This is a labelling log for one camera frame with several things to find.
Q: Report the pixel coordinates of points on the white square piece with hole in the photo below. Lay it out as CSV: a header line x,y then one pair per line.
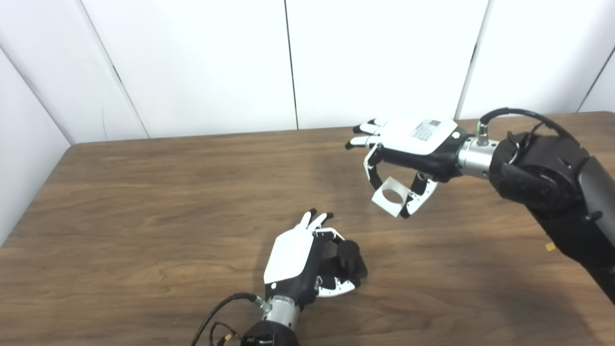
x,y
382,204

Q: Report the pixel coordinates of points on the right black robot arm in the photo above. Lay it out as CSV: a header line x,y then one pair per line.
x,y
552,178

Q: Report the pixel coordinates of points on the black peg with base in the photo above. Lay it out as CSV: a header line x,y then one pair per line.
x,y
350,257

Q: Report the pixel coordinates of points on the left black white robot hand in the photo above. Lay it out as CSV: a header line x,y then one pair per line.
x,y
290,254

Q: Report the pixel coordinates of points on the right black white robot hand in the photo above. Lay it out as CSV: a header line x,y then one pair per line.
x,y
418,139

